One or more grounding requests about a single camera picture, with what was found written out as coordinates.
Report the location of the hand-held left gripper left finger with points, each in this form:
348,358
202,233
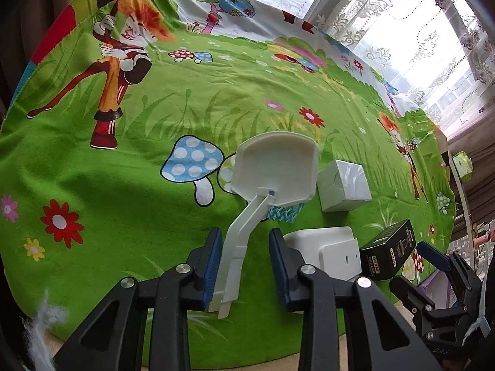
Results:
210,266

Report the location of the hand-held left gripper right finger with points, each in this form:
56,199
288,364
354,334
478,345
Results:
278,266

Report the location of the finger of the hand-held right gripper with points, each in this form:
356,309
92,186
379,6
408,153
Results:
435,257
406,291

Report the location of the small black box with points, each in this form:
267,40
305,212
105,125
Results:
386,251

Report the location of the white plastic scoop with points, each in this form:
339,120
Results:
274,166

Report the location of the white rounded box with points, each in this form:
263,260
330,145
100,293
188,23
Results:
305,239

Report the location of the light blue zigzag brush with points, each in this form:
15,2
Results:
284,214

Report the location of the small flat white box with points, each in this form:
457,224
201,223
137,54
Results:
340,259

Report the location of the brown curtain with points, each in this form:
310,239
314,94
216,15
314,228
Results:
475,201
34,0

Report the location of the green tissue box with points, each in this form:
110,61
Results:
462,166

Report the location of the small white green box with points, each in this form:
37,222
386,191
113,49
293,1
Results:
344,185

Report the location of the green cartoon printed cloth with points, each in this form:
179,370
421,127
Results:
135,185

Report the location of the white fluff tuft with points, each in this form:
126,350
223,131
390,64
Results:
42,328

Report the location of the white lace curtain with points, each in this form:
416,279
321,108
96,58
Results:
406,46

